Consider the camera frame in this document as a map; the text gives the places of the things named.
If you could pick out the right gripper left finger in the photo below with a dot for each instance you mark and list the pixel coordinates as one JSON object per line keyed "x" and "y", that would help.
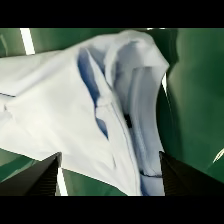
{"x": 36, "y": 178}

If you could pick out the white and blue shirt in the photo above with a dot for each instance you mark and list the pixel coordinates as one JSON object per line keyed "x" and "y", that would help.
{"x": 60, "y": 110}

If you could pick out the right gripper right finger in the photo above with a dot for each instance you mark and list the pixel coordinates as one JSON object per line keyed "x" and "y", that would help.
{"x": 186, "y": 178}

